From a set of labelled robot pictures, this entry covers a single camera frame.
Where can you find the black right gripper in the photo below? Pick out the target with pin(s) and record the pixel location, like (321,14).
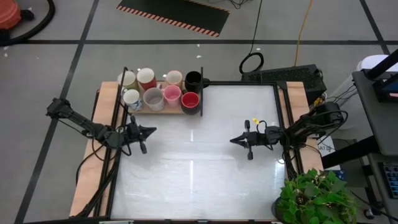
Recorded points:
(259,139)

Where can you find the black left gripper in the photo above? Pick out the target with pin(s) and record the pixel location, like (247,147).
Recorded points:
(133,135)

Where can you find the beige grey mug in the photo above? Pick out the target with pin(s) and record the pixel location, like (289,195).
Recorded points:
(154,99)

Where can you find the pink mug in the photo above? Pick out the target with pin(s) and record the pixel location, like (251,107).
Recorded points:
(172,95)

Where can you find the black mug with red inside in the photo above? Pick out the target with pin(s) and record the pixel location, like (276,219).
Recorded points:
(190,102)

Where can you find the orange-red tall mug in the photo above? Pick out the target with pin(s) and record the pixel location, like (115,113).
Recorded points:
(146,77)

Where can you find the cream mug with green pattern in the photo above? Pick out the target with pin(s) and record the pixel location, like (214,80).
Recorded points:
(127,79)

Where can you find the yellow dotted mug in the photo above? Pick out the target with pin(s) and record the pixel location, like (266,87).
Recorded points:
(174,77)

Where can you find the all black mug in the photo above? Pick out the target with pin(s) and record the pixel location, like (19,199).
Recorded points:
(192,81)

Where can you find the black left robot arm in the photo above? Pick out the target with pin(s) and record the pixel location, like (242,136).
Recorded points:
(81,123)

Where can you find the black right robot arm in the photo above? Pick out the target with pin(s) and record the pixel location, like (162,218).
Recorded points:
(311,124)

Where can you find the yellow tag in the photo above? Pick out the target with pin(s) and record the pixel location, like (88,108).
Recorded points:
(256,121)

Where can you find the white paper sheet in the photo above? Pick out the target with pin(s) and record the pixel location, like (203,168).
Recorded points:
(326,148)

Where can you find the black computer case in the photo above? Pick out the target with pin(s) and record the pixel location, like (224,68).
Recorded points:
(295,74)

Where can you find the green leafy potted plant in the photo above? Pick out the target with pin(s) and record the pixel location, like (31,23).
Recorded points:
(314,196)

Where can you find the blue box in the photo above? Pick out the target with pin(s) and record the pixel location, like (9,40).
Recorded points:
(341,175)

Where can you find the black mat with striped edge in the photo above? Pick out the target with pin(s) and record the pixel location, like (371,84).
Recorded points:
(174,12)

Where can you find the grey equipment cart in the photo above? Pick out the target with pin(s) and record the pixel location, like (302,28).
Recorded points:
(382,124)

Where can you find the white bin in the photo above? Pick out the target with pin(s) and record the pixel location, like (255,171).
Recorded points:
(370,62)

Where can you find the black keyboard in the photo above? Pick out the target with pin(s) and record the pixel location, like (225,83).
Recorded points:
(392,182)

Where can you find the orange vacuum canister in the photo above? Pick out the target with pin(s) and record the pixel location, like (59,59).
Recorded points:
(7,14)

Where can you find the wooden shelf with black frame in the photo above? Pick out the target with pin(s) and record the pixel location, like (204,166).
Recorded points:
(174,110)

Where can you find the black metal rig frame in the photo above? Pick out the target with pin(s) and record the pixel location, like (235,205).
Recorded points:
(248,83)

